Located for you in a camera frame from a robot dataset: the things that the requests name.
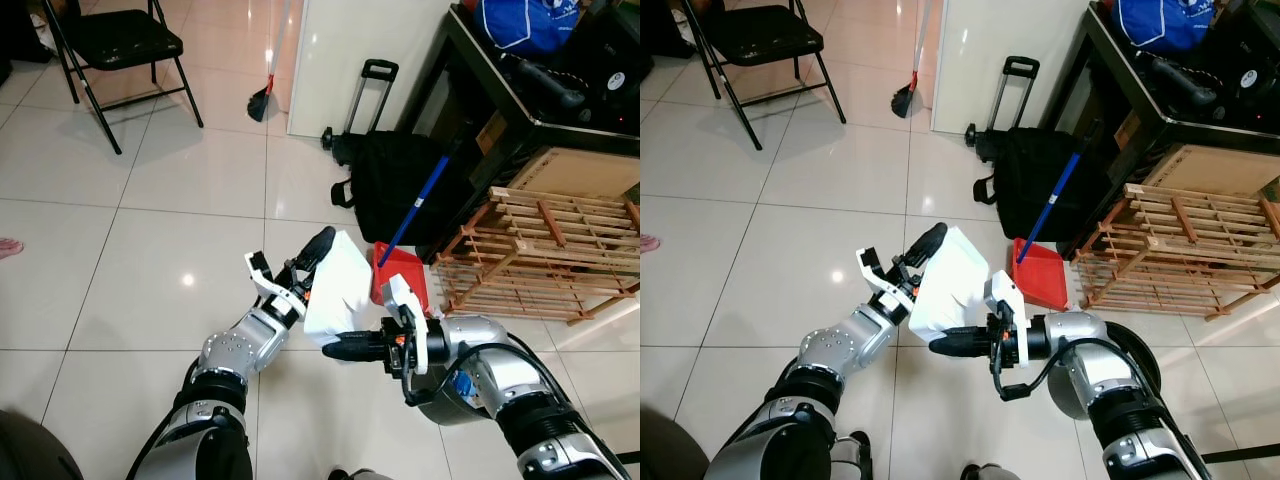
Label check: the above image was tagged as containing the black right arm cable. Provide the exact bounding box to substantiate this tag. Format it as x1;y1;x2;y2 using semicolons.
400;340;561;411
990;340;1131;403

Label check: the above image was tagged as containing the red dustpan with blue handle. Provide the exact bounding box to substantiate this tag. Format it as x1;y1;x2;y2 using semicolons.
370;155;451;311
1010;150;1086;311

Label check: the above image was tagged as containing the black glossy cabinet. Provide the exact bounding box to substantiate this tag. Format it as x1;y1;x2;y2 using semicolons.
425;0;641;261
1065;0;1280;256

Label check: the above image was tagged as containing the black handheld appliance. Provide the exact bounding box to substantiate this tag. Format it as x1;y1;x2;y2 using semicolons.
500;55;591;109
1140;50;1226;109

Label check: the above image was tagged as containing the brown cardboard box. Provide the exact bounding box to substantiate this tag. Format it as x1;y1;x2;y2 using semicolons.
515;148;641;199
1145;145;1280;196

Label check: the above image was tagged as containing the dark robot torso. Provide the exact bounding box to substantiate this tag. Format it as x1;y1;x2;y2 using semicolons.
640;405;713;480
0;408;86;480

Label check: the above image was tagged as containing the black bag with round logo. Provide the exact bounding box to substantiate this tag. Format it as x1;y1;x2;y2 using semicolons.
575;10;641;126
1205;10;1280;126

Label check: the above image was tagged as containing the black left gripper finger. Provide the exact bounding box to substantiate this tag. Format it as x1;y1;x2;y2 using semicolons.
298;226;338;273
905;222;948;269

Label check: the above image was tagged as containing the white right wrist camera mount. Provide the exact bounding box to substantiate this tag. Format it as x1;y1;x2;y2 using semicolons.
985;270;1031;373
380;275;433;379

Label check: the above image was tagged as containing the black luggage trolley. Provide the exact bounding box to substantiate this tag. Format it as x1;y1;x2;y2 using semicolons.
320;58;401;166
965;55;1041;161

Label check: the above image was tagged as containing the black bristle broom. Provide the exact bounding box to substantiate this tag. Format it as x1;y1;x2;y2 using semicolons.
247;0;291;123
892;0;936;119

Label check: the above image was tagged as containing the wooden slatted rack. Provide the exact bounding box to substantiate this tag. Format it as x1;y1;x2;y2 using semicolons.
432;185;641;326
1072;183;1280;321

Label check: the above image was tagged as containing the blue white bag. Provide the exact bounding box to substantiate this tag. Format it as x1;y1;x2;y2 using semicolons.
472;0;571;56
1110;0;1216;53

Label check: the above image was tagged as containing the black fabric bag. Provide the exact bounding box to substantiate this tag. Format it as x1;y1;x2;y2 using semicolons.
330;130;481;263
972;127;1111;259

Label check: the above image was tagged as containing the black folding chair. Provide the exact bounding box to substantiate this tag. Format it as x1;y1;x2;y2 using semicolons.
680;0;848;151
40;0;204;156

